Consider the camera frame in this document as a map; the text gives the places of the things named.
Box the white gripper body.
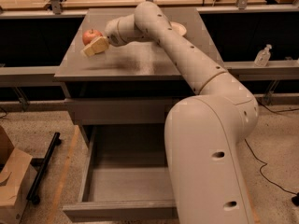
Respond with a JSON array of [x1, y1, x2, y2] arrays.
[[105, 20, 120, 47]]

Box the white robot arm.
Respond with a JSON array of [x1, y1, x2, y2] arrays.
[[105, 2, 259, 224]]

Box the closed grey top drawer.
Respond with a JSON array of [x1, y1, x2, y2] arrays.
[[64, 97, 178, 125]]

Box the clear sanitizer bottle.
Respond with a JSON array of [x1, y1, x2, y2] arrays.
[[254, 44, 272, 67]]

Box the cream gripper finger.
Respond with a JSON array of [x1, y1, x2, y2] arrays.
[[82, 36, 109, 57]]

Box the grey metal rail frame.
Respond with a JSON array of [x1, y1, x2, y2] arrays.
[[0, 6, 299, 87]]

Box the black floor cable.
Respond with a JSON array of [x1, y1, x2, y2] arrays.
[[244, 100, 299, 207]]

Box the open grey middle drawer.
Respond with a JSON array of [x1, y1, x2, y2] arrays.
[[63, 124, 178, 222]]

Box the red apple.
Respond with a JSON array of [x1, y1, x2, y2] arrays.
[[82, 29, 102, 45]]

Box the white paper bowl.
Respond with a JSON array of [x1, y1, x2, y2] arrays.
[[171, 21, 187, 36]]

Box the brown cardboard box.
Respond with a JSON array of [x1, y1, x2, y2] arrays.
[[0, 126, 36, 224]]

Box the grey drawer cabinet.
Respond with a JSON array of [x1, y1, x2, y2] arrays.
[[54, 7, 230, 145]]

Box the black metal stand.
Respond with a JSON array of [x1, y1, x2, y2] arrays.
[[26, 133, 62, 205]]

